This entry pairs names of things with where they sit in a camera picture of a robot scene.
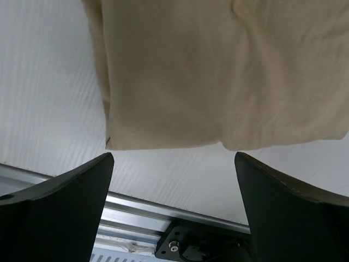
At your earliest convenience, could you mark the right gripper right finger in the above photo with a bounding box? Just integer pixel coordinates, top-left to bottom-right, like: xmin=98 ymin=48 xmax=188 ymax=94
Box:
xmin=234 ymin=152 xmax=348 ymax=261

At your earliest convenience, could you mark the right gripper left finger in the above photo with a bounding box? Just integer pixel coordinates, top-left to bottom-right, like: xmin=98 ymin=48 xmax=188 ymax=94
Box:
xmin=1 ymin=153 xmax=114 ymax=261

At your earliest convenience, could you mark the beige t shirt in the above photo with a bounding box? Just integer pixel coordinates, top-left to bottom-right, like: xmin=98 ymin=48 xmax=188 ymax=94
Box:
xmin=82 ymin=1 xmax=348 ymax=151

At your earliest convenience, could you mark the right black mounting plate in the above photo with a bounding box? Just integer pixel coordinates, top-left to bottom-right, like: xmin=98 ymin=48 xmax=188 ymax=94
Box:
xmin=154 ymin=221 xmax=253 ymax=261

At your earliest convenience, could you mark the white slotted cable duct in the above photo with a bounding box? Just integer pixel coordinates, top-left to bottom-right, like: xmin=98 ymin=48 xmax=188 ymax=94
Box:
xmin=90 ymin=252 xmax=161 ymax=262

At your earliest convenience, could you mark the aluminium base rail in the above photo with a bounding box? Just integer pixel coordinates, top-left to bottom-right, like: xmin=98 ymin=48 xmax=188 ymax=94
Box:
xmin=0 ymin=163 xmax=251 ymax=256

